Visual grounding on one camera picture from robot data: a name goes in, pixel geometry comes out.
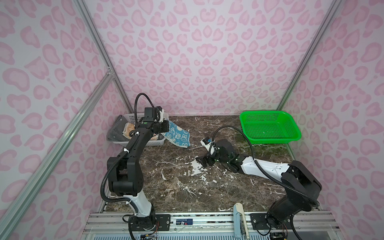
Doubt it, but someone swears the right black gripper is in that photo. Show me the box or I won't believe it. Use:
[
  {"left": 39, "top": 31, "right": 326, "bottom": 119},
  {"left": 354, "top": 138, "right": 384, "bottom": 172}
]
[{"left": 194, "top": 145, "right": 230, "bottom": 168}]

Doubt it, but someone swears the teal patterned towel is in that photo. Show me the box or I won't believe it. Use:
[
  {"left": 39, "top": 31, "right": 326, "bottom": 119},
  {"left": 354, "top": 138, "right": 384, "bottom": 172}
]
[{"left": 163, "top": 120, "right": 191, "bottom": 148}]

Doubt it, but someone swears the orange patterned towel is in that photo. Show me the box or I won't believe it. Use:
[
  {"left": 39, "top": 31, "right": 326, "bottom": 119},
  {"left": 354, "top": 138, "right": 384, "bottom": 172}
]
[{"left": 123, "top": 123, "right": 159, "bottom": 141}]

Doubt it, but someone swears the grey towel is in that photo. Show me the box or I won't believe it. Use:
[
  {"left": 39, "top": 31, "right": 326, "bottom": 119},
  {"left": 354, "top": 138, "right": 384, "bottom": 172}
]
[{"left": 107, "top": 115, "right": 129, "bottom": 142}]

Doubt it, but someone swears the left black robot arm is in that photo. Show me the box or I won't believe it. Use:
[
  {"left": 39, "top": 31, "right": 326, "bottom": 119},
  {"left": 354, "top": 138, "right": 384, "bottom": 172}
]
[{"left": 100, "top": 107, "right": 170, "bottom": 231}]

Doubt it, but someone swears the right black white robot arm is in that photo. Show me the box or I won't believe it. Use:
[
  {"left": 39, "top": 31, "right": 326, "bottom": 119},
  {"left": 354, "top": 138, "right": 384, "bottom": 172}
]
[{"left": 196, "top": 138, "right": 322, "bottom": 229}]

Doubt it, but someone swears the white plastic basket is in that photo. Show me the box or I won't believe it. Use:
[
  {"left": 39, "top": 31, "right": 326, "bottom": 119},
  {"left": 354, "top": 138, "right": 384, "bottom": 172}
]
[{"left": 112, "top": 114, "right": 166, "bottom": 147}]

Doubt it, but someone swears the green plastic basket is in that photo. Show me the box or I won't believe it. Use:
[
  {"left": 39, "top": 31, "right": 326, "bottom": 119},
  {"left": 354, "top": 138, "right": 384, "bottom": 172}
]
[{"left": 240, "top": 111, "right": 302, "bottom": 144}]

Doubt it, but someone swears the blue label sticker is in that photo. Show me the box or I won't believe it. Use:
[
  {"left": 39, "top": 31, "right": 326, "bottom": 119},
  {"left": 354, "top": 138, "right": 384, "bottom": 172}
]
[{"left": 175, "top": 219, "right": 193, "bottom": 226}]

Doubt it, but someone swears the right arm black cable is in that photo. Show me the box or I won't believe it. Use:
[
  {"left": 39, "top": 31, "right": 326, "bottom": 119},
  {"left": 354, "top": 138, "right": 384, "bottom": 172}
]
[{"left": 209, "top": 125, "right": 321, "bottom": 240}]

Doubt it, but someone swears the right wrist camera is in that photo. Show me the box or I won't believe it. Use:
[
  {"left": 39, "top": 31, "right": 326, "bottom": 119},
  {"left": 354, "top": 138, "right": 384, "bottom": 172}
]
[{"left": 200, "top": 137, "right": 215, "bottom": 156}]

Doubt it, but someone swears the beige clamp handle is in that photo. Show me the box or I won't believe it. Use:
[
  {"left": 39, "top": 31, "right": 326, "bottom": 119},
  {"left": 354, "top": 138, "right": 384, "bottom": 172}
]
[{"left": 233, "top": 203, "right": 250, "bottom": 240}]

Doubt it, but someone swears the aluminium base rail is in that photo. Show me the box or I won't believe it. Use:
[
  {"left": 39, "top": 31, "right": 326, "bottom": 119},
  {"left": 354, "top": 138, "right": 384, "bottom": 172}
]
[{"left": 81, "top": 211, "right": 344, "bottom": 240}]

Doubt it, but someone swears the left corner aluminium post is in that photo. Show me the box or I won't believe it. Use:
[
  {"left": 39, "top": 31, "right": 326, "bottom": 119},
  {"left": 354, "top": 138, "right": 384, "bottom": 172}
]
[{"left": 73, "top": 0, "right": 133, "bottom": 113}]

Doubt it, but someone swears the corner aluminium post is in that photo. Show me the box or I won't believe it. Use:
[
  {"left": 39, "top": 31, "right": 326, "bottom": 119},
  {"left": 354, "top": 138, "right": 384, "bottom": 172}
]
[
  {"left": 277, "top": 0, "right": 345, "bottom": 111},
  {"left": 73, "top": 0, "right": 133, "bottom": 113}
]

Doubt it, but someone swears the right corner aluminium post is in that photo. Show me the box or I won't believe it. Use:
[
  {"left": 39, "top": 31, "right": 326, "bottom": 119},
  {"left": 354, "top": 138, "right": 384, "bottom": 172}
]
[{"left": 277, "top": 0, "right": 345, "bottom": 111}]

